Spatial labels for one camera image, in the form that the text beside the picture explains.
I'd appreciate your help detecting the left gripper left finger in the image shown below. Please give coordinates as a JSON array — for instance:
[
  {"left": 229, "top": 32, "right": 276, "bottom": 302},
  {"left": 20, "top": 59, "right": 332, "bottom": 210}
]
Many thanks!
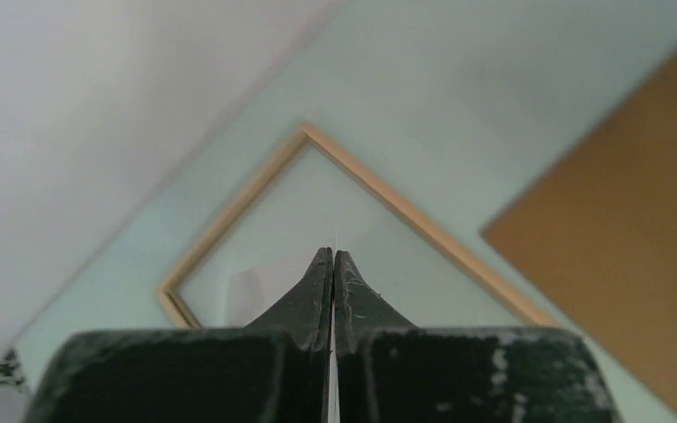
[{"left": 25, "top": 247, "right": 333, "bottom": 423}]

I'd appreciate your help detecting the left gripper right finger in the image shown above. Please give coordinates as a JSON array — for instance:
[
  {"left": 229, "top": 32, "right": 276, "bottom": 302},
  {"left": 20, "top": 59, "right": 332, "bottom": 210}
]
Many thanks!
[{"left": 333, "top": 251, "right": 621, "bottom": 422}]

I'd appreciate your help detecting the brown cardboard backing board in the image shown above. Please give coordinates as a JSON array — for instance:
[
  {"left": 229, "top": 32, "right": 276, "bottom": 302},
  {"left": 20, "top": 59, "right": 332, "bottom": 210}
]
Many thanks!
[{"left": 483, "top": 51, "right": 677, "bottom": 414}]

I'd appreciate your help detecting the wooden picture frame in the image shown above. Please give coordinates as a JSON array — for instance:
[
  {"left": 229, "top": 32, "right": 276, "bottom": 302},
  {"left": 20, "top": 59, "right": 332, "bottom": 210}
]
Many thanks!
[{"left": 156, "top": 121, "right": 560, "bottom": 329}]

